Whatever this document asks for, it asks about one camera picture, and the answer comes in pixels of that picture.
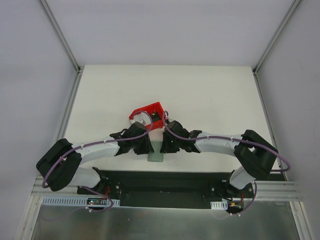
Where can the green leather card holder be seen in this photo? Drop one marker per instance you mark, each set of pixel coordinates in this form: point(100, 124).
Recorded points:
point(156, 155)

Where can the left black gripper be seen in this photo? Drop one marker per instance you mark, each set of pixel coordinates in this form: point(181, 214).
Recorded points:
point(146, 146)

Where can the white cable duct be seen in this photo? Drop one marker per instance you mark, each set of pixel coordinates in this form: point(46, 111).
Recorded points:
point(219, 205)
point(69, 201)

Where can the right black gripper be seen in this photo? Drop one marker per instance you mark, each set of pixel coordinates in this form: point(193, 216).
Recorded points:
point(167, 146)

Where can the left aluminium frame rail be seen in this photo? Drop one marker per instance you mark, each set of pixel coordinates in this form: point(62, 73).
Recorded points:
point(29, 222)

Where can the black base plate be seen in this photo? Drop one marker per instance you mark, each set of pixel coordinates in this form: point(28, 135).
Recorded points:
point(158, 189)

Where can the right white cable duct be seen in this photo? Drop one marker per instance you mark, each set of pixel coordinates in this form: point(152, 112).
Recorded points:
point(219, 205)

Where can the aluminium frame rail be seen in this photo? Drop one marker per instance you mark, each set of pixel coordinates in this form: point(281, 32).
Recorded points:
point(29, 222)
point(287, 76)

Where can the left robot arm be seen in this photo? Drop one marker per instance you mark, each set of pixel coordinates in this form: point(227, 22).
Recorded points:
point(60, 165)

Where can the left white cable duct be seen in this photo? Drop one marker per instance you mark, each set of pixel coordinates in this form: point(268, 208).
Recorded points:
point(69, 201)

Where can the dark cards in bin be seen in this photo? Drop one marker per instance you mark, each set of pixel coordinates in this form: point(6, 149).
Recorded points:
point(155, 117)

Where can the red plastic card bin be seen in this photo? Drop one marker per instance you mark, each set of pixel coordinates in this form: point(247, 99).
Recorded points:
point(143, 113)

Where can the right aluminium frame rail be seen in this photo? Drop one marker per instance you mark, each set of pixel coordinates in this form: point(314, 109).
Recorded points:
point(287, 76)

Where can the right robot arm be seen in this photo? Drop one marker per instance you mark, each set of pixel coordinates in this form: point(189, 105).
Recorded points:
point(255, 155)

